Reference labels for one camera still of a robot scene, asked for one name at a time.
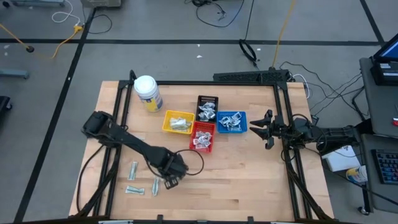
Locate black plastic basket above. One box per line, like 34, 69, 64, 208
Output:
195, 95, 219, 123

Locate yellow plastic basket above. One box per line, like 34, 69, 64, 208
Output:
162, 110, 196, 135

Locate white power cable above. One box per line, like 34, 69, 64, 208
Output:
292, 73, 312, 100

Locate lying wipes canister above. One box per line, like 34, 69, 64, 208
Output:
345, 166, 369, 184

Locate black power strip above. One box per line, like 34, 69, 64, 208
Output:
213, 69, 290, 83

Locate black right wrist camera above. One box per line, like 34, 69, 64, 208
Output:
292, 117, 313, 139

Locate disinfecting wipes canister white lid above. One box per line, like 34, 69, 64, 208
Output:
133, 75, 164, 113

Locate black keyboard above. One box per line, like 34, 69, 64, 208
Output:
371, 149, 398, 186

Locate red plastic basket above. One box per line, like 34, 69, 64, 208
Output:
188, 121, 216, 154

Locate grey keyboard desk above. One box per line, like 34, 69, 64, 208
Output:
359, 134, 398, 215

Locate yellow hanging power cable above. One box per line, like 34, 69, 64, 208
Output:
272, 0, 297, 68

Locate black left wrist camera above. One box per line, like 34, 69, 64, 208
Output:
175, 157, 190, 179

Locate laptop with blue screen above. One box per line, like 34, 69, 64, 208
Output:
373, 33, 398, 63

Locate blue plastic basket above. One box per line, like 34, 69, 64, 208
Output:
216, 111, 248, 134

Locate grey floor bar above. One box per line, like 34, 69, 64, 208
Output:
0, 68, 30, 80

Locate yellow extension cable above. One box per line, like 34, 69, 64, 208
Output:
0, 23, 84, 60

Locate grey box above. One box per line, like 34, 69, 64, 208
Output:
80, 0, 122, 9

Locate straight black cable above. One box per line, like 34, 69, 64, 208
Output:
244, 0, 256, 41

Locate white box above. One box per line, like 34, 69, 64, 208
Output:
321, 145, 361, 173

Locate black desk cables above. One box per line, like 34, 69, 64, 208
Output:
279, 60, 366, 122

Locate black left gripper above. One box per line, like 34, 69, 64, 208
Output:
156, 151, 180, 190

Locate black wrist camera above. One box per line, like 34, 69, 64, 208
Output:
292, 117, 313, 139
175, 157, 190, 179

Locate coiled black cable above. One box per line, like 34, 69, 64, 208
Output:
238, 39, 258, 62

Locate black desktop device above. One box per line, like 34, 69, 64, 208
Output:
370, 60, 398, 87

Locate black cable bundle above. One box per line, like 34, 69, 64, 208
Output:
185, 0, 245, 29

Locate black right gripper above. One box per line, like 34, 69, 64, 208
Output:
249, 109, 289, 151

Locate thin black floor cable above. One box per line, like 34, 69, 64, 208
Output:
82, 4, 113, 35

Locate grey furniture base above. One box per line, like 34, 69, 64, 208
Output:
11, 0, 66, 7

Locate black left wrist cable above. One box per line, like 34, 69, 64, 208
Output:
146, 148, 205, 179

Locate white floor cable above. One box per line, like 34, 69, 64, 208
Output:
52, 0, 82, 26

